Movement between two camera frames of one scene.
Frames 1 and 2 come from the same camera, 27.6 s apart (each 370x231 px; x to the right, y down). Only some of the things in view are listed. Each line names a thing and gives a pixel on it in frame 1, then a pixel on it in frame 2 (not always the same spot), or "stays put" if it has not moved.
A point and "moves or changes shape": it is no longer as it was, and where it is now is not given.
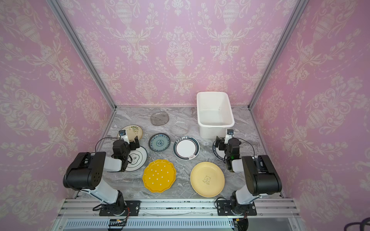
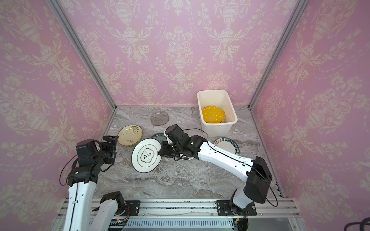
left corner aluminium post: x=58 y=10 stays put
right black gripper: x=221 y=145 → x=166 y=148
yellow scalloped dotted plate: x=159 y=175 → x=213 y=114
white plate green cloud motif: x=139 y=157 moves or changes shape
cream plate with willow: x=131 y=131 stays put
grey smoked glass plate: x=159 y=118 stays put
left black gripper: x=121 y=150 → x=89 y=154
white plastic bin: x=215 y=114 stays put
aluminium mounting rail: x=272 y=214 stays put
